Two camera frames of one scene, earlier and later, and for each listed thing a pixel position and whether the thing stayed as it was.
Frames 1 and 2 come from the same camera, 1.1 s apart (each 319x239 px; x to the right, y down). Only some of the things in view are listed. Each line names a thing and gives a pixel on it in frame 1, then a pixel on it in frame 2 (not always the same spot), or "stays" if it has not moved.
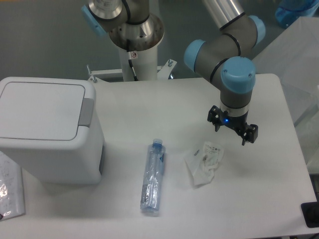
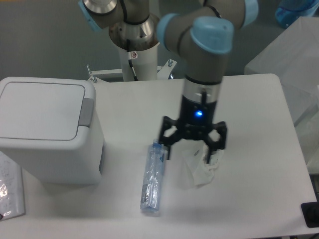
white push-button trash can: x=49 y=125 stays
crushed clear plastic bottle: x=154 y=170 stays
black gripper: x=239 y=123 -> x=195 y=119
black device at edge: x=310 y=212 stays
